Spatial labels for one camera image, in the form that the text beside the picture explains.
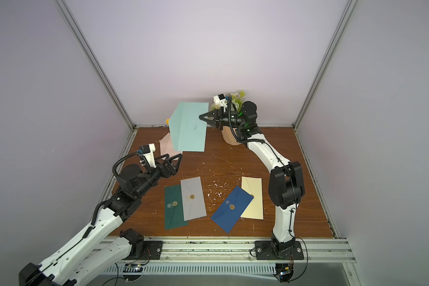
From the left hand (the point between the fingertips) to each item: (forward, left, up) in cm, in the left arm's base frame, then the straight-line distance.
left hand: (176, 155), depth 70 cm
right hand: (+11, -10, +12) cm, 19 cm away
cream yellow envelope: (+1, -35, -30) cm, 46 cm away
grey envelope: (-7, -4, -29) cm, 30 cm away
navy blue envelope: (-11, -24, -29) cm, 39 cm away
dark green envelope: (-14, +5, -30) cm, 33 cm away
